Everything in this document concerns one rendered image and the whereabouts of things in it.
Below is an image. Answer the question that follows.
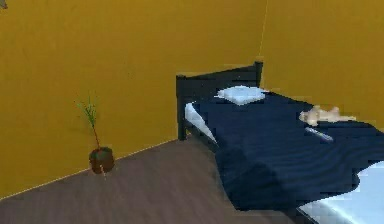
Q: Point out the white pillow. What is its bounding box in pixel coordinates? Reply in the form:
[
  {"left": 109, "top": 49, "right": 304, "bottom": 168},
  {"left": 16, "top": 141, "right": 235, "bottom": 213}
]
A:
[{"left": 214, "top": 85, "right": 270, "bottom": 107}]

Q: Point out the beige teddy bear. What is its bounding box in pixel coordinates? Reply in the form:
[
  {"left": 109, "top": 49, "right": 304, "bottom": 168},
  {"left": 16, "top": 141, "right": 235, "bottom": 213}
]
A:
[{"left": 298, "top": 105, "right": 357, "bottom": 128}]

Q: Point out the dark blue blanket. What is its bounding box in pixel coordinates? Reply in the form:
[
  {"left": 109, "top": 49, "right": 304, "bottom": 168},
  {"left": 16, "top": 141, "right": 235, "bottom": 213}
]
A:
[{"left": 193, "top": 91, "right": 384, "bottom": 212}]

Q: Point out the green plant in brown pot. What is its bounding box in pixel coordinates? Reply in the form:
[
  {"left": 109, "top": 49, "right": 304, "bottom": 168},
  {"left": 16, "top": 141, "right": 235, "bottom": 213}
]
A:
[{"left": 75, "top": 96, "right": 116, "bottom": 175}]

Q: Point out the grey remote control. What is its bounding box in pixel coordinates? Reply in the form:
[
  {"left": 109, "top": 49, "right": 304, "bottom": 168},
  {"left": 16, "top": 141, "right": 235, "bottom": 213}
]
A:
[{"left": 304, "top": 126, "right": 334, "bottom": 143}]

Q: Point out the black framed bed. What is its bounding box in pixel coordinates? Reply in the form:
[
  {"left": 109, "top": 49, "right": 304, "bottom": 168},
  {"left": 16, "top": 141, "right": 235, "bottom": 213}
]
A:
[{"left": 175, "top": 60, "right": 384, "bottom": 224}]

